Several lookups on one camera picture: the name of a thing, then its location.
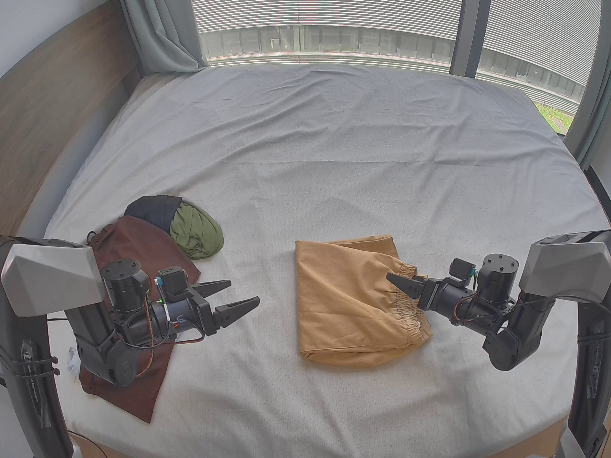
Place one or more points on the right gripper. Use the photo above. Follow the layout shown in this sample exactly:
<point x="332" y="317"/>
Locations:
<point x="448" y="301"/>

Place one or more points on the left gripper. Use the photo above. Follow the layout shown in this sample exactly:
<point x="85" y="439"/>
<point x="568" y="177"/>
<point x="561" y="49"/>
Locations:
<point x="191" y="315"/>

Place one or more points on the tan shorts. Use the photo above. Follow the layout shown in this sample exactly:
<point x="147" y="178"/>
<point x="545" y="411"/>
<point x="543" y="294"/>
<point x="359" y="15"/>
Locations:
<point x="343" y="313"/>

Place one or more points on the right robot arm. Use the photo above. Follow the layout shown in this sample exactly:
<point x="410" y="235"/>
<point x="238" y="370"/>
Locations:
<point x="563" y="265"/>

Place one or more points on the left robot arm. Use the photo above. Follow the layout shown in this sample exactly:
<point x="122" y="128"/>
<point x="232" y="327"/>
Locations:
<point x="47" y="275"/>

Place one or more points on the bed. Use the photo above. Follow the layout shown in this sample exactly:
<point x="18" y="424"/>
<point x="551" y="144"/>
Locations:
<point x="334" y="136"/>

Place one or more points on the green garment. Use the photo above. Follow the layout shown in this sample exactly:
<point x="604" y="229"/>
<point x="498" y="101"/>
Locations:
<point x="198" y="232"/>

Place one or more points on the dark brown garment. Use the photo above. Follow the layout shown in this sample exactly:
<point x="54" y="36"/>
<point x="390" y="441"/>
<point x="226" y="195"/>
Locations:
<point x="143" y="241"/>

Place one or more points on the black garment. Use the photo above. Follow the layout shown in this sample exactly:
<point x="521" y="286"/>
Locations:
<point x="150" y="210"/>

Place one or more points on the grey-green curtain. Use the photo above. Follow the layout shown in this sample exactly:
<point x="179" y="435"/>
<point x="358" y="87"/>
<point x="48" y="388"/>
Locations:
<point x="599" y="112"/>
<point x="157" y="26"/>

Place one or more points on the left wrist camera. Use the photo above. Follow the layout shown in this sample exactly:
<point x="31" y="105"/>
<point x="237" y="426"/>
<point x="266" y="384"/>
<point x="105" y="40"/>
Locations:
<point x="173" y="283"/>

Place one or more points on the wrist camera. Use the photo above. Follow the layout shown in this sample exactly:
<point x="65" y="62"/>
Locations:
<point x="462" y="271"/>
<point x="173" y="283"/>

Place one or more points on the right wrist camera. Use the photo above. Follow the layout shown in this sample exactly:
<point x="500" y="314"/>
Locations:
<point x="462" y="271"/>

